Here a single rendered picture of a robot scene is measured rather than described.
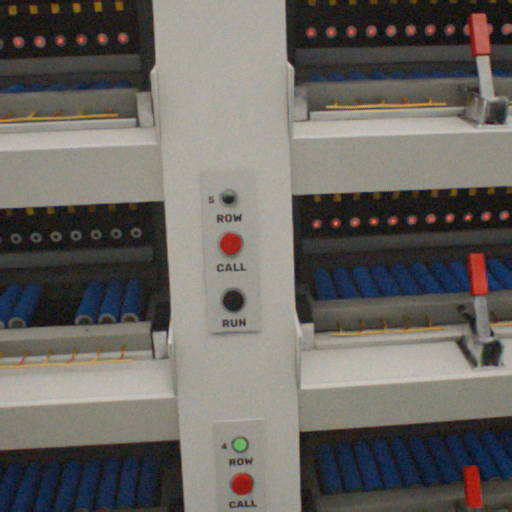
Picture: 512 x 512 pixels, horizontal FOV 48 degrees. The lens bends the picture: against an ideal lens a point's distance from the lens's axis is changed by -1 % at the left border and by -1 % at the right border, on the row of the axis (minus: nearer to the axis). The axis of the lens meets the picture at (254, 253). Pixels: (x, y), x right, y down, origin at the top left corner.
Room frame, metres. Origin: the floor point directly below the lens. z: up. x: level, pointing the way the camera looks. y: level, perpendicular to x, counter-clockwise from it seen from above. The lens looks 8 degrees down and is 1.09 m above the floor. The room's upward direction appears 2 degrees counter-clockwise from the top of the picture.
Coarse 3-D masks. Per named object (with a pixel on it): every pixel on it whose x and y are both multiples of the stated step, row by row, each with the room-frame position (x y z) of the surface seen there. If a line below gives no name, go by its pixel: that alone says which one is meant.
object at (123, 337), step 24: (0, 336) 0.47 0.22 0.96; (24, 336) 0.47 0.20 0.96; (48, 336) 0.47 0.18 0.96; (72, 336) 0.47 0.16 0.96; (96, 336) 0.47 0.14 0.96; (120, 336) 0.47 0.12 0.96; (144, 336) 0.48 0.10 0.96; (0, 360) 0.46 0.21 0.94; (24, 360) 0.46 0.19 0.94; (72, 360) 0.46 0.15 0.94; (120, 360) 0.46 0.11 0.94
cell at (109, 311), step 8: (112, 280) 0.57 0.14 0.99; (120, 280) 0.57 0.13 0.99; (112, 288) 0.56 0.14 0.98; (120, 288) 0.56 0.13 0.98; (112, 296) 0.54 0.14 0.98; (120, 296) 0.55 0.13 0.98; (104, 304) 0.53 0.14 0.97; (112, 304) 0.53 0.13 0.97; (120, 304) 0.54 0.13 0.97; (104, 312) 0.51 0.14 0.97; (112, 312) 0.52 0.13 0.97; (104, 320) 0.51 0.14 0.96; (112, 320) 0.52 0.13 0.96
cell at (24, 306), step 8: (32, 288) 0.56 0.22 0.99; (40, 288) 0.57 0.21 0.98; (24, 296) 0.55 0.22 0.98; (32, 296) 0.55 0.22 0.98; (40, 296) 0.56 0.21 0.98; (24, 304) 0.53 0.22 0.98; (32, 304) 0.54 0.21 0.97; (16, 312) 0.52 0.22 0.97; (24, 312) 0.52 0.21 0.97; (32, 312) 0.53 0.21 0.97; (8, 320) 0.51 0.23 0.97; (16, 320) 0.51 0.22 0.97; (24, 320) 0.51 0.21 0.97
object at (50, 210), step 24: (0, 216) 0.58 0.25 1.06; (24, 216) 0.58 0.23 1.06; (48, 216) 0.59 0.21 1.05; (72, 216) 0.59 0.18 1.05; (96, 216) 0.59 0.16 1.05; (120, 216) 0.59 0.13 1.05; (144, 216) 0.59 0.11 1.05; (24, 240) 0.59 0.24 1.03; (48, 240) 0.60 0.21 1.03; (72, 240) 0.60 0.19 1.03; (96, 240) 0.60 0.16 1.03; (120, 240) 0.60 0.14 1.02; (144, 240) 0.60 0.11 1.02
